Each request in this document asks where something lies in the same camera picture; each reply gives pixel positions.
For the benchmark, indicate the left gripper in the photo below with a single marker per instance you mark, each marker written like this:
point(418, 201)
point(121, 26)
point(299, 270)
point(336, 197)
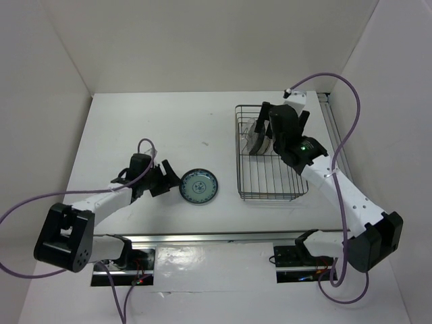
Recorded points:
point(166, 180)

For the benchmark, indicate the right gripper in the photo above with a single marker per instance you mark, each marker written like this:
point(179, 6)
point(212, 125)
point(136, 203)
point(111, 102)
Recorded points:
point(263, 115)

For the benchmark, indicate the blue patterned round plate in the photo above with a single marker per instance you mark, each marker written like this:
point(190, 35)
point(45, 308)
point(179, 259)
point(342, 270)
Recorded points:
point(198, 186)

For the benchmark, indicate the black round plate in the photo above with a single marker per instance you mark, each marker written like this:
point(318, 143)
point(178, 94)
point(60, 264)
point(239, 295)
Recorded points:
point(257, 142)

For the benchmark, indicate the frosted square glass plate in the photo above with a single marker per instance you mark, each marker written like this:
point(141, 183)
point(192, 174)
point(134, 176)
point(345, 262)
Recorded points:
point(264, 141)

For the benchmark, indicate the clear textured glass plate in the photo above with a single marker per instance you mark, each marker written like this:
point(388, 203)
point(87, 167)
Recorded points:
point(248, 137)

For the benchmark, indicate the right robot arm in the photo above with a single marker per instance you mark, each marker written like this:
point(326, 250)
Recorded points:
point(372, 234)

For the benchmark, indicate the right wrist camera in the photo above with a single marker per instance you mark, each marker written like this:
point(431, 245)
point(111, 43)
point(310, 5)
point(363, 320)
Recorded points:
point(295, 99)

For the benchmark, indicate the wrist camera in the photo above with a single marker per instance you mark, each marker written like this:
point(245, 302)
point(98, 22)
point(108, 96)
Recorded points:
point(151, 152)
point(295, 99)

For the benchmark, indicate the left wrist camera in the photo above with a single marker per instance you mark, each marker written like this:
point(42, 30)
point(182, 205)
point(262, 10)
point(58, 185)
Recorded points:
point(151, 152)

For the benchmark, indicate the metal wire dish rack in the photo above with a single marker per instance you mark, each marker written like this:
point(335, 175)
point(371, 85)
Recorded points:
point(264, 177)

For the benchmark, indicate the front aluminium rail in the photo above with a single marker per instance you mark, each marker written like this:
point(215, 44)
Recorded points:
point(208, 238)

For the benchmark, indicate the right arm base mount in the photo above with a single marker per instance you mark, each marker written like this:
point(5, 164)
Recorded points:
point(292, 267)

